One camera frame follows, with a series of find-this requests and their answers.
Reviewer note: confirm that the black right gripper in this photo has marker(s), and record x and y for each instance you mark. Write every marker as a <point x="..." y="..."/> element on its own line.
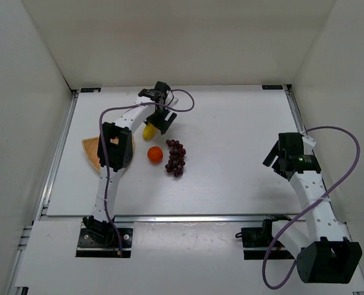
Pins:
<point x="277" y="159"/>

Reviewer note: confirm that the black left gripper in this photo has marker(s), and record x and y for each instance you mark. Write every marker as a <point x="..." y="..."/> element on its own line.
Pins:
<point x="164" y="120"/>

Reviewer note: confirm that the yellow fake lemon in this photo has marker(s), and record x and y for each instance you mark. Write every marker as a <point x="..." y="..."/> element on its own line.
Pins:
<point x="149" y="132"/>

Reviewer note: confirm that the fake orange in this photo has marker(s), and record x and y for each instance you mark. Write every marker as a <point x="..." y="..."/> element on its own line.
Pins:
<point x="155" y="154"/>

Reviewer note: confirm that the dark red fake grapes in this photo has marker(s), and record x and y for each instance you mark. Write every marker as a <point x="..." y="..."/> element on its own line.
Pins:
<point x="176" y="162"/>

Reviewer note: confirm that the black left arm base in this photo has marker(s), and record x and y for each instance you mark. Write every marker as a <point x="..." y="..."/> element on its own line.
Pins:
<point x="94" y="245"/>

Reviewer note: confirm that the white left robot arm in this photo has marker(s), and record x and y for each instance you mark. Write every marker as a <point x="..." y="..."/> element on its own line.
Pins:
<point x="115" y="151"/>

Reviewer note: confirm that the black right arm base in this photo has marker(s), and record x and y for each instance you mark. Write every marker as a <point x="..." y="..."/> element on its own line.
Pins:
<point x="256" y="240"/>

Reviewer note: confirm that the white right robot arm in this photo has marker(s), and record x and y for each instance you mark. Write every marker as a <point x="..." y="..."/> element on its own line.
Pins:
<point x="322" y="251"/>

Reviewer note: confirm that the woven bamboo fruit basket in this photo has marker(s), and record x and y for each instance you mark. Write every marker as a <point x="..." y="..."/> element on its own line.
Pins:
<point x="90" y="148"/>

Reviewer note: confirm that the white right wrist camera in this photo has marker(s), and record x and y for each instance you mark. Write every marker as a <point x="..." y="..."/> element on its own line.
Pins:
<point x="308" y="143"/>

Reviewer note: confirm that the right aluminium frame rail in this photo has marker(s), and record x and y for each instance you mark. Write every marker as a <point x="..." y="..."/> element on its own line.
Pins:
<point x="301" y="128"/>

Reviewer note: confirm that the aluminium frame rail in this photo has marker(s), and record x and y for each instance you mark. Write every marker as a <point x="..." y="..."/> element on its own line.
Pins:
<point x="301" y="128"/>
<point x="200" y="218"/>
<point x="55" y="161"/>

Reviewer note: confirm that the black right corner bracket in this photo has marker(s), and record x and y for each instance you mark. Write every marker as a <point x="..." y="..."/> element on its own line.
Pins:
<point x="272" y="87"/>

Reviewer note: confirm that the black corner bracket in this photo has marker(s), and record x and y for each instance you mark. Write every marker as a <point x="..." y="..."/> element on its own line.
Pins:
<point x="90" y="90"/>
<point x="272" y="87"/>

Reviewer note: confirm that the black left corner bracket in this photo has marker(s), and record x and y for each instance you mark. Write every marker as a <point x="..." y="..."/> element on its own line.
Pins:
<point x="90" y="90"/>

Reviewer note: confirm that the left aluminium frame rail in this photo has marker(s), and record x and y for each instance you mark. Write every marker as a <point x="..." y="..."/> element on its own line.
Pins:
<point x="55" y="161"/>

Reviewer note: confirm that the front aluminium frame rail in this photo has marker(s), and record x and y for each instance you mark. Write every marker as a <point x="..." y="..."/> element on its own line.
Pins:
<point x="200" y="218"/>

